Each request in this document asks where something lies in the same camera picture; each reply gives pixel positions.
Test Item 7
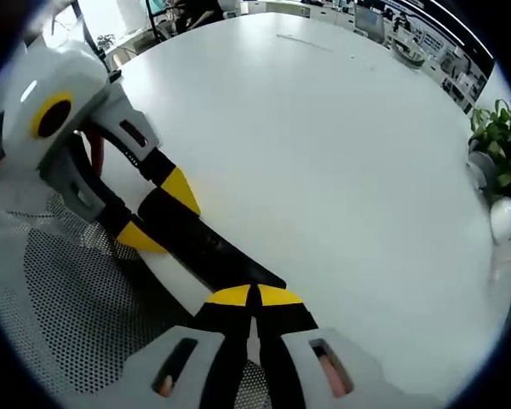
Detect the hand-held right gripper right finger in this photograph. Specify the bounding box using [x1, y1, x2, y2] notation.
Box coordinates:
[255, 284, 410, 409]

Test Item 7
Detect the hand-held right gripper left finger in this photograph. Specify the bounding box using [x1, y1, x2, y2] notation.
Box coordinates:
[110, 284, 255, 409]

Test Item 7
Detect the black remote control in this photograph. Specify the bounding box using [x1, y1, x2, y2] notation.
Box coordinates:
[136, 187, 288, 296]

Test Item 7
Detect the person's left hand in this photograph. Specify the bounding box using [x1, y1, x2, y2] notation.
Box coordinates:
[88, 124, 108, 181]

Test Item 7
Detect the small green plant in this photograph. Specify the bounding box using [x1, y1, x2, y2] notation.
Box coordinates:
[95, 32, 117, 53]

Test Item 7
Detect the grey mesh office chair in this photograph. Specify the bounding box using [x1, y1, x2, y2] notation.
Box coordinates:
[0, 187, 282, 409]

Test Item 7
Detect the grey plant pot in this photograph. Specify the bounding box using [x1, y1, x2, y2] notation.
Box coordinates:
[467, 148, 497, 188]

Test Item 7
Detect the green potted plant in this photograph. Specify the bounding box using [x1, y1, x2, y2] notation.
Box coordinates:
[468, 99, 511, 198]

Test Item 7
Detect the wall display board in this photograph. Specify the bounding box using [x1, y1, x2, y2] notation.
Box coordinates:
[382, 0, 495, 116]

